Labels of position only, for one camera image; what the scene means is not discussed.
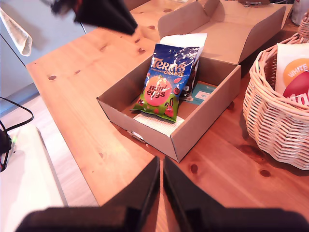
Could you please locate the teal card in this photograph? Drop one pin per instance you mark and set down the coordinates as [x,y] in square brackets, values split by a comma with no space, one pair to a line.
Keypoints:
[202,94]

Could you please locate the brown cardboard box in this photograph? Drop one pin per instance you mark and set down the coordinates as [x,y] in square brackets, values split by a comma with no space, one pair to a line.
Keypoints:
[217,96]

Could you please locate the grey cabinet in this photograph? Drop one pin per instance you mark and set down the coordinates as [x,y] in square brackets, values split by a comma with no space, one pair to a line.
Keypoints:
[48,29]

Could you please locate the blue Terry's mini eggs bag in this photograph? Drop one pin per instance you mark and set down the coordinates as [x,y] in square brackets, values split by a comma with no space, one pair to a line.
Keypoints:
[164,82]

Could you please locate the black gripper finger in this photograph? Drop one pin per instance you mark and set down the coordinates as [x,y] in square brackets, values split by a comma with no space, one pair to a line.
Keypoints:
[183,198]
[142,193]
[106,17]

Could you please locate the white labelled tin can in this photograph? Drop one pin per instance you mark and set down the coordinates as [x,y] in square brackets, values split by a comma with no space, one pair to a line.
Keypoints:
[299,12]

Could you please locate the beige hanging cloth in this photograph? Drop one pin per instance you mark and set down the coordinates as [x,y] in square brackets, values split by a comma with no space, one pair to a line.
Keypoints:
[20,38]

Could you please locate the white Maltesers mini bunnies bag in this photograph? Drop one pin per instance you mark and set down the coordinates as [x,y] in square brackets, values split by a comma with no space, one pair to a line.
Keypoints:
[292,72]

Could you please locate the white paper leaflet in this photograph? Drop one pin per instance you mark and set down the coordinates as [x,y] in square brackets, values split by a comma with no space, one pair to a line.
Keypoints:
[159,125]

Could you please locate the black device with green light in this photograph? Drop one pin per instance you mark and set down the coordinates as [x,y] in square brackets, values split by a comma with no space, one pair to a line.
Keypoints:
[3,142]

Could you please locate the white platform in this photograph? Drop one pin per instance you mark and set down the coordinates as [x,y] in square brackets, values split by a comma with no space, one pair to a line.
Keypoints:
[24,193]

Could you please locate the white Galaxy truffle eggs bag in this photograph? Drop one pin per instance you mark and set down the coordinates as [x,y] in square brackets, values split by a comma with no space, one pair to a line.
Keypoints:
[183,38]

